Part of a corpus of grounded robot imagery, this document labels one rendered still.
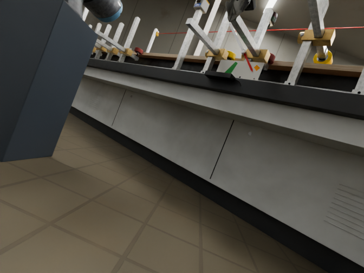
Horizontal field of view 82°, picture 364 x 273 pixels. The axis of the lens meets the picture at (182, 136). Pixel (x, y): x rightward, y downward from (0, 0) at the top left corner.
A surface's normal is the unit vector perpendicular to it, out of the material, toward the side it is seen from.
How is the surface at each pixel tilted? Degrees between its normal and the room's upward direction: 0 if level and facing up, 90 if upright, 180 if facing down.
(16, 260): 0
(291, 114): 90
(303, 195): 90
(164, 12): 90
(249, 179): 90
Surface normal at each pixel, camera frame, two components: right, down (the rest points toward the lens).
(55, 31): 0.92, 0.37
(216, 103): -0.60, -0.22
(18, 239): 0.37, -0.93
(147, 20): -0.08, -0.01
